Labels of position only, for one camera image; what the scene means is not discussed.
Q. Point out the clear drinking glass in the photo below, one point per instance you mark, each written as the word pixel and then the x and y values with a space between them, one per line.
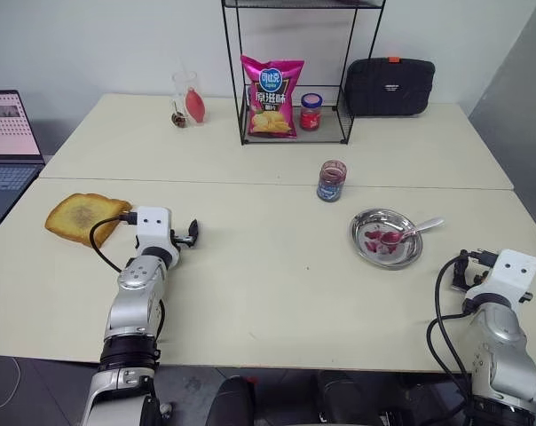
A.
pixel 179 84

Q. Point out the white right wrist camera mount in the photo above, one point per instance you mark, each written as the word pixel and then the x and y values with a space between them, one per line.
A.
pixel 509 277

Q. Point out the small brown figurine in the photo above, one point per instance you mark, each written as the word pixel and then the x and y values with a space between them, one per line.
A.
pixel 178 119

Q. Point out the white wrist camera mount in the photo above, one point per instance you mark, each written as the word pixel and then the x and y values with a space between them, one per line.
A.
pixel 509 277
pixel 152 231

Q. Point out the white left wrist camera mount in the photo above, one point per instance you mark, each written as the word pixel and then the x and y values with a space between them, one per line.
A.
pixel 152 231

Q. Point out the toasted bread slice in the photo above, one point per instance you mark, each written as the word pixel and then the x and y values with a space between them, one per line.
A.
pixel 79 217

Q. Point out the open glass jam jar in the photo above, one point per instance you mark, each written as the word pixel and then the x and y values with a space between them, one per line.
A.
pixel 331 184

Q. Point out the dark rounded shape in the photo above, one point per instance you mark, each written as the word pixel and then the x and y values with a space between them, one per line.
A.
pixel 234 401
pixel 339 399

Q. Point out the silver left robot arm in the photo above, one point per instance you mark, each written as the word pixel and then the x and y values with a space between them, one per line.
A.
pixel 132 306

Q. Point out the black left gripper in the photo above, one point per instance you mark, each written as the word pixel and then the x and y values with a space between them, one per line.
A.
pixel 182 240

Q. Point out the red jar with lid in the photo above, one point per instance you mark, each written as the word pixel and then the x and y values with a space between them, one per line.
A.
pixel 311 116

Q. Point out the open laptop computer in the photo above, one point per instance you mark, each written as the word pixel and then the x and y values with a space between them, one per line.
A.
pixel 4 133

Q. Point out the black zippered case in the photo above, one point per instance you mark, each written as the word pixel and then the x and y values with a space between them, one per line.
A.
pixel 388 91

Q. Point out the pink rubber bulb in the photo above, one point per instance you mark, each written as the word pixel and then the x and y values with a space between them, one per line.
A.
pixel 194 105

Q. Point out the round metal plate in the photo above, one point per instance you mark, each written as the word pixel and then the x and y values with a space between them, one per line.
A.
pixel 403 255

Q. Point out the pink potato chips bag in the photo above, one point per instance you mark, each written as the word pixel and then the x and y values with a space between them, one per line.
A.
pixel 271 100

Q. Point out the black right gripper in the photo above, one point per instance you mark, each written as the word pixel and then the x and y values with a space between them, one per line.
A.
pixel 476 276

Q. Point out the white spoon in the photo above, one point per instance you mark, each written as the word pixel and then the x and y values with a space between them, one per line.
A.
pixel 390 239

